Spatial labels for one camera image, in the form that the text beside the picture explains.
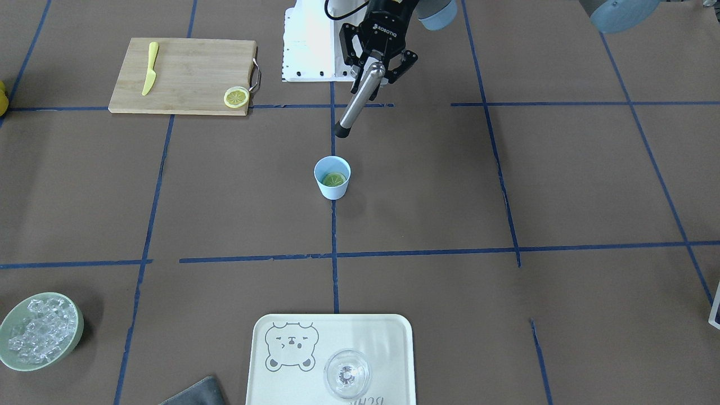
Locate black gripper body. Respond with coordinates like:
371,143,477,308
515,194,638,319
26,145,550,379
358,1,419,57

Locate metal muddler black tip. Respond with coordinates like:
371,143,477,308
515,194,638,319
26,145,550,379
332,61,386,138

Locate lemon slice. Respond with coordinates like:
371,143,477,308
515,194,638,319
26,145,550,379
321,172,347,187

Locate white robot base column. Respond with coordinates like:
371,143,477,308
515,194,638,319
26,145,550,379
281,1,365,83

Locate lemon half on board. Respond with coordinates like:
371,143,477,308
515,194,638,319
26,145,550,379
223,85,250,109

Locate light blue cup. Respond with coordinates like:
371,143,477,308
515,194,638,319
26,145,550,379
313,156,352,200

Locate yellow lemon back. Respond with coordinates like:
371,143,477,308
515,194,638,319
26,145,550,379
0,80,10,118

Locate bamboo cutting board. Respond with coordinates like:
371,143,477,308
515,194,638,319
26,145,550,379
108,38,259,117

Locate yellow plastic knife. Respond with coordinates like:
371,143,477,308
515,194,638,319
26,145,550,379
141,41,159,96

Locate cream bear tray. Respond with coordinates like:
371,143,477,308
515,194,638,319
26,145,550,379
245,314,417,404

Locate clear wine glass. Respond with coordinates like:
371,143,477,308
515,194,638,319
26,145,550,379
324,349,372,402

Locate grey folded cloth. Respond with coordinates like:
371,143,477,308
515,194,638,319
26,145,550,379
160,375,226,404

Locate green bowl of ice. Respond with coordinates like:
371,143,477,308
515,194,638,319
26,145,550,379
1,292,84,372

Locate black camera cable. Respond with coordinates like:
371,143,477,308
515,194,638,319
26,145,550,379
324,0,372,22

